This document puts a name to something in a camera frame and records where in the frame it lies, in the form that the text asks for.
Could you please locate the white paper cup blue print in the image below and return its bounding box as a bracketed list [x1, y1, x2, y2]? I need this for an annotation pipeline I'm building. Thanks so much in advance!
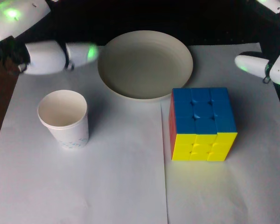
[36, 90, 89, 150]

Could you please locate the beige round plate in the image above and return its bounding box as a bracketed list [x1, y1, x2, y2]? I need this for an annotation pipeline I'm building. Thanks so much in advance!
[97, 30, 194, 104]

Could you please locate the white paper sheet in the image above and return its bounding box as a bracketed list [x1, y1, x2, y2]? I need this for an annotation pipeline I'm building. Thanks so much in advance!
[0, 44, 169, 224]
[160, 43, 280, 224]

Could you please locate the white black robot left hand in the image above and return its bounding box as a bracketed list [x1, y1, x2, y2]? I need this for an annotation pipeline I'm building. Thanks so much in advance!
[0, 0, 99, 76]

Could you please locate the colourful puzzle cube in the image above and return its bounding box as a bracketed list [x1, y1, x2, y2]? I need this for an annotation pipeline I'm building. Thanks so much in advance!
[168, 87, 238, 161]

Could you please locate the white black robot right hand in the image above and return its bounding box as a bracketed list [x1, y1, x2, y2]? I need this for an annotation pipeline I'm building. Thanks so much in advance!
[234, 0, 280, 88]

